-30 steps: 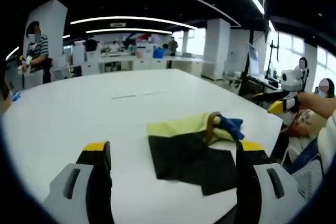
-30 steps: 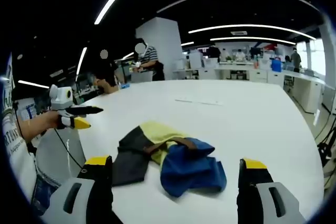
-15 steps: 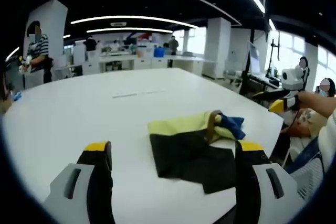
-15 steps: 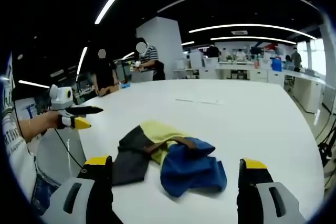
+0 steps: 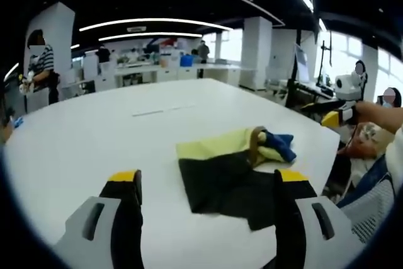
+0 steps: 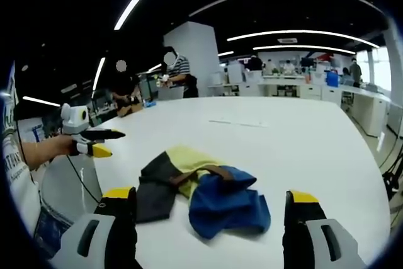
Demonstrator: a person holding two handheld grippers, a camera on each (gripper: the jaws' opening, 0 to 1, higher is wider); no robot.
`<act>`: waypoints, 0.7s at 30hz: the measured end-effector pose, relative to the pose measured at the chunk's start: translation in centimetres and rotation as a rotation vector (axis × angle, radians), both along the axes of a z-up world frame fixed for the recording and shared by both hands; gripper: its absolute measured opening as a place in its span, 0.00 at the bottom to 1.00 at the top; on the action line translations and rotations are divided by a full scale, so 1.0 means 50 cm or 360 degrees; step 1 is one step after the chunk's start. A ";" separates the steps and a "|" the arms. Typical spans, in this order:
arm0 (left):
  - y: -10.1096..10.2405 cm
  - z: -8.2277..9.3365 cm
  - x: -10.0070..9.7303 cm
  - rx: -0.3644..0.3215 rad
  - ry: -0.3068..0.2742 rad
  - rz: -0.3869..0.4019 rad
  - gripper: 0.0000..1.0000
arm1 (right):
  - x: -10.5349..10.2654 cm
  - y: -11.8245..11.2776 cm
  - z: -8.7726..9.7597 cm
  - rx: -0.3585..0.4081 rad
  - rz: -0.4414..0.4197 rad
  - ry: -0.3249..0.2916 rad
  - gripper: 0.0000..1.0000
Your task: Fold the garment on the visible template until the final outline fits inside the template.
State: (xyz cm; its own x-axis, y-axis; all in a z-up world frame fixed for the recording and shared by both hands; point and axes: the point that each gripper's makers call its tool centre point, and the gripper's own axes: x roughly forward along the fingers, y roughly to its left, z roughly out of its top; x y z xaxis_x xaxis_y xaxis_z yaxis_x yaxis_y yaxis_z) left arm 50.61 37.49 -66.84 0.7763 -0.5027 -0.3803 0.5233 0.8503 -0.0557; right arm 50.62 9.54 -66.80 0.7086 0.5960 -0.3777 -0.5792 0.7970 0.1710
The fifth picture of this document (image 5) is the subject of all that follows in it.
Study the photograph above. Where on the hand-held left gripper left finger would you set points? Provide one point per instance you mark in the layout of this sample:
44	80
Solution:
78	228

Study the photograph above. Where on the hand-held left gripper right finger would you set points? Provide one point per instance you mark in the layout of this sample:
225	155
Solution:
318	243

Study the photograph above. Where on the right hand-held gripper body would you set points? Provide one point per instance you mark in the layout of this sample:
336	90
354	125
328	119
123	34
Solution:
346	83

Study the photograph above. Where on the black yellow blue garment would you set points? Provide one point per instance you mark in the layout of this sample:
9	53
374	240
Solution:
220	180

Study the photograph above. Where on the person's right hand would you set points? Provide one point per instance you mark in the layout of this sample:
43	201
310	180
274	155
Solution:
368	112

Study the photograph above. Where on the brown printed bag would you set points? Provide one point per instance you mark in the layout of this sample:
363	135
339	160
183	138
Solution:
362	143

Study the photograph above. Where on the computer monitor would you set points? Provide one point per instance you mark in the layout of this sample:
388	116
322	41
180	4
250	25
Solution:
303	62

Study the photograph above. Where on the grey mesh office chair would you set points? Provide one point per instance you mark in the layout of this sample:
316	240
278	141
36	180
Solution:
368	206

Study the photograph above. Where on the blue glove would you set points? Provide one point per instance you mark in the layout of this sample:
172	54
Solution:
18	122

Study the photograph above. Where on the white cabinet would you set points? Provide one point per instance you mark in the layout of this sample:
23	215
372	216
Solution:
94	73

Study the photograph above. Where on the blue storage bin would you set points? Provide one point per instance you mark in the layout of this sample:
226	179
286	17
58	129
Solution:
187	61

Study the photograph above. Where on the long white workbench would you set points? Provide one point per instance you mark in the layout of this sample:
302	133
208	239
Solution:
176	72

